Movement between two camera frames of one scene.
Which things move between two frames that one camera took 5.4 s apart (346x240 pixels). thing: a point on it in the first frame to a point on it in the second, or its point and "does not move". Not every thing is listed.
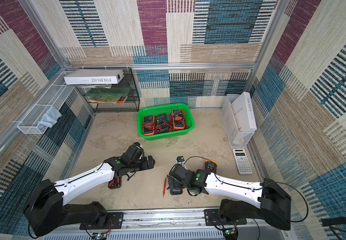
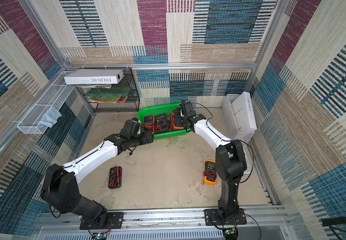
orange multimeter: (178, 117) does not move
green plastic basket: (164, 121) does not move
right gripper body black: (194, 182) to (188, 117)
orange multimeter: (148, 125) does not move
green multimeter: (162, 123) does not move
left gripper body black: (141, 164) to (140, 139)
